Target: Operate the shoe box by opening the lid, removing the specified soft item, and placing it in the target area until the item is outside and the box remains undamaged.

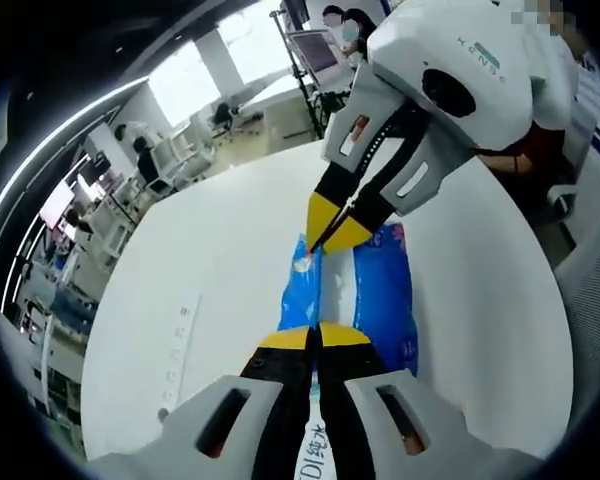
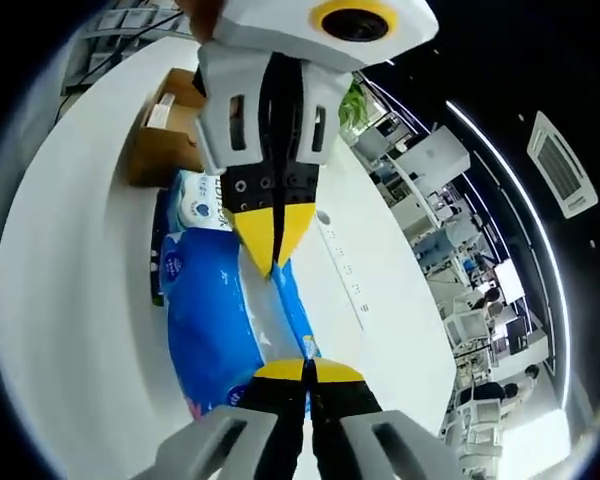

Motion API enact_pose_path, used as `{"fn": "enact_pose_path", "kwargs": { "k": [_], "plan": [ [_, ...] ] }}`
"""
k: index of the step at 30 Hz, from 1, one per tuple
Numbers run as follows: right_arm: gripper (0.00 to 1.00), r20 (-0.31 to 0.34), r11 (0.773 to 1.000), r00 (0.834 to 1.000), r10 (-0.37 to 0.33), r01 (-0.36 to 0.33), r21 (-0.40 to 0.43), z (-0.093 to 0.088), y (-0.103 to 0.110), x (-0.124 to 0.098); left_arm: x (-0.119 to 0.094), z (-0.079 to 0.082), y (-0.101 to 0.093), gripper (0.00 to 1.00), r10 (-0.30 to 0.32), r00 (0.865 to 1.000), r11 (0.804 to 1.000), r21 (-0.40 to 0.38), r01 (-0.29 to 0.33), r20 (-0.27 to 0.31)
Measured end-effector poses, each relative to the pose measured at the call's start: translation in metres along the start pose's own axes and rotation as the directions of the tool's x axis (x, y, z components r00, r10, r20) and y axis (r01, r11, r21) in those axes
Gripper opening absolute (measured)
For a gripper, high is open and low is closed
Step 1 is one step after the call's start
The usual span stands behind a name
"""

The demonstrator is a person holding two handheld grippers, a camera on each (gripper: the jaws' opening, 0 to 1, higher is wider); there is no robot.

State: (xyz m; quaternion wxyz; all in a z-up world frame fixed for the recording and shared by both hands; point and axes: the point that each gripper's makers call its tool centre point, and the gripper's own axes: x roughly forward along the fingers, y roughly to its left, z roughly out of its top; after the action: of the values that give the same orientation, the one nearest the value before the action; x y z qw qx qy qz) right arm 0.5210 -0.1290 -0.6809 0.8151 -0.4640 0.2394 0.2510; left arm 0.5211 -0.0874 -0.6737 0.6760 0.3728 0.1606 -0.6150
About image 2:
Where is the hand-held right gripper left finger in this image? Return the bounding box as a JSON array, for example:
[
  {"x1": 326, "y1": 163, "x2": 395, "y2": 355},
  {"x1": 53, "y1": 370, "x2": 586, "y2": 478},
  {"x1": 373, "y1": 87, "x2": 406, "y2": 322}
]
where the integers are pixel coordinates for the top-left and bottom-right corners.
[{"x1": 132, "y1": 358, "x2": 306, "y2": 480}]

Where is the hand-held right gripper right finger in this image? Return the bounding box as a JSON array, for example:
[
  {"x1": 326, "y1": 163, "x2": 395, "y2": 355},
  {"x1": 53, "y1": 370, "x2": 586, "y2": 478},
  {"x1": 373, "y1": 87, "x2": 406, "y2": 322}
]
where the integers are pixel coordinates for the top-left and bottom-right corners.
[{"x1": 309, "y1": 358, "x2": 469, "y2": 480}]

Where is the brown cardboard shoe box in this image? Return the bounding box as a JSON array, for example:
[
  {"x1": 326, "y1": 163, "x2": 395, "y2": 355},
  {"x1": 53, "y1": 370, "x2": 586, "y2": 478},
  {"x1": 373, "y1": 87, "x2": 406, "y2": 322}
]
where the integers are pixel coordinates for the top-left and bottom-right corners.
[{"x1": 127, "y1": 67, "x2": 212, "y2": 190}]

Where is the blue wet wipes pack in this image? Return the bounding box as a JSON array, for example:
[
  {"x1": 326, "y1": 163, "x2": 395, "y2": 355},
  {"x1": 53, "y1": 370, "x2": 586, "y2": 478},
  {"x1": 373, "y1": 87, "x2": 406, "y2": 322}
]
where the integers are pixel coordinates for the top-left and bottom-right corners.
[{"x1": 152, "y1": 168, "x2": 325, "y2": 420}]

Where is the person's left hand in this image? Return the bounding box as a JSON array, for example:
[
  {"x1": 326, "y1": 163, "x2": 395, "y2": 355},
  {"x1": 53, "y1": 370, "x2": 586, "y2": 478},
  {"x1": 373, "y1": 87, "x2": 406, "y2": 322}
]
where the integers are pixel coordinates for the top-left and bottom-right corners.
[{"x1": 177, "y1": 0, "x2": 227, "y2": 42}]

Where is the table socket strip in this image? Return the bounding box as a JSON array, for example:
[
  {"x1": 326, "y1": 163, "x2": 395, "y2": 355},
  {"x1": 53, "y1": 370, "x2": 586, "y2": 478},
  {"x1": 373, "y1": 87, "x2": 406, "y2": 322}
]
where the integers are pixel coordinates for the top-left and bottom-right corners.
[{"x1": 324, "y1": 227, "x2": 372, "y2": 315}]

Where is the green potted plant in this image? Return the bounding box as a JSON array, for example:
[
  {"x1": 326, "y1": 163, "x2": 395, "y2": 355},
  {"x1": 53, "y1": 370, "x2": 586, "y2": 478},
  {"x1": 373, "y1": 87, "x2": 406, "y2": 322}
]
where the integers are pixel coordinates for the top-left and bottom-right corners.
[{"x1": 337, "y1": 78, "x2": 370, "y2": 135}]

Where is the storage shelf with bins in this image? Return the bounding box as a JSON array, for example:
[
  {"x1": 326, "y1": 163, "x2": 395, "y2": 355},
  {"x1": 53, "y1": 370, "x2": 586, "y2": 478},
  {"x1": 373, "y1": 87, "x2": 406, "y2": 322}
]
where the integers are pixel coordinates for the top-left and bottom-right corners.
[{"x1": 62, "y1": 0, "x2": 194, "y2": 94}]

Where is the long curved ceiling light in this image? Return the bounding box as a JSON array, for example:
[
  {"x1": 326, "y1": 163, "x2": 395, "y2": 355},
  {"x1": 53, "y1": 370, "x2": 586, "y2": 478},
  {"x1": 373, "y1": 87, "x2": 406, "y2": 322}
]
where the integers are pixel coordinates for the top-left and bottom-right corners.
[{"x1": 444, "y1": 99, "x2": 575, "y2": 399}]

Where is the ceiling air conditioner vent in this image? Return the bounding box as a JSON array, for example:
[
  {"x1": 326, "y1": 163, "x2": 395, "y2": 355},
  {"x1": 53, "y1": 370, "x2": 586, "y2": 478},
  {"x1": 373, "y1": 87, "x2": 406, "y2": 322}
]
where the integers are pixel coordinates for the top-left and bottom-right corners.
[{"x1": 525, "y1": 110, "x2": 600, "y2": 220}]

